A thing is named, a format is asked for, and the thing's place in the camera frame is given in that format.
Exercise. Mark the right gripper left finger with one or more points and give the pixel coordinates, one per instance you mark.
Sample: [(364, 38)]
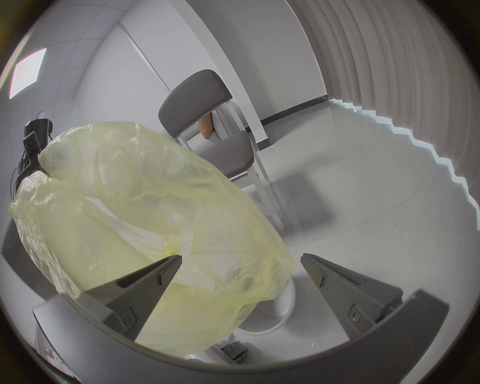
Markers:
[(127, 303)]

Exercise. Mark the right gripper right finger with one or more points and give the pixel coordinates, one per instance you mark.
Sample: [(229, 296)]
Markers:
[(356, 303)]

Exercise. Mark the yellow plastic bag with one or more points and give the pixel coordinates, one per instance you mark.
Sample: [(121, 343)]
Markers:
[(150, 195)]

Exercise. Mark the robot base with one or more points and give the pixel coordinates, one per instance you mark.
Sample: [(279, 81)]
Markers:
[(234, 352)]

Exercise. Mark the white trash bin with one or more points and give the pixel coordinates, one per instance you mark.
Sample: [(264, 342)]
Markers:
[(281, 311)]

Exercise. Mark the orange cushion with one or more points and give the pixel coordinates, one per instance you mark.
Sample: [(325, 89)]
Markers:
[(206, 127)]

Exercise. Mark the grey and white chair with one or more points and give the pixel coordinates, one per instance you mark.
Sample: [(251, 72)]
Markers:
[(195, 93)]

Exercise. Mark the white curtain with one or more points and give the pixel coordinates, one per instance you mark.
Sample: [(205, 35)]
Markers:
[(393, 56)]

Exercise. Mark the square ceiling light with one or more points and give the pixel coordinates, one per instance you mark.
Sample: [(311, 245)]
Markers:
[(28, 73)]

